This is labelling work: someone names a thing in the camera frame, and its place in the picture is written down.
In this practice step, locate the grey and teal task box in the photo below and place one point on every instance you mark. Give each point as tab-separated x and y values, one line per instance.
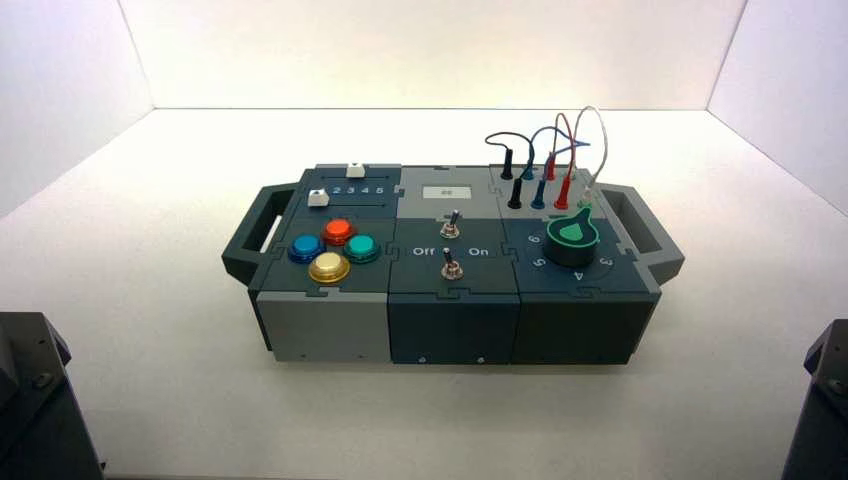
450	331

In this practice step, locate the green and black rotary knob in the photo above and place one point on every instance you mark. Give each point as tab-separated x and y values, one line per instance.
571	248

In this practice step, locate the dark left arm base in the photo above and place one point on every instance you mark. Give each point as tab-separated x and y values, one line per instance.
33	411

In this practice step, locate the dark right arm base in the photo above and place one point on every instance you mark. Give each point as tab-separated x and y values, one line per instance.
825	424

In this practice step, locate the small grey display screen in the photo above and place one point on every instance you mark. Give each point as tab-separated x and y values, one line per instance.
448	193

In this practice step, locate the teal round push button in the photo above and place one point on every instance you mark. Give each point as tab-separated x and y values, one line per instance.
362	247

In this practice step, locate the orange round push button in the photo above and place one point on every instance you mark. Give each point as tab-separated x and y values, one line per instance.
338	230

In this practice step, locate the white slider cap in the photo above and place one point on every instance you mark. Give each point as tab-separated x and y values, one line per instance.
319	198
356	171

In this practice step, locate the yellow round push button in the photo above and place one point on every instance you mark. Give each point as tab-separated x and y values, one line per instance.
329	266

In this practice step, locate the blue round push button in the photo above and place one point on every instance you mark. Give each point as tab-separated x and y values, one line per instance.
306	247

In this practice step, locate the metal toggle switch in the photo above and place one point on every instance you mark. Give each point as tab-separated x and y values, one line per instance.
450	230
452	270

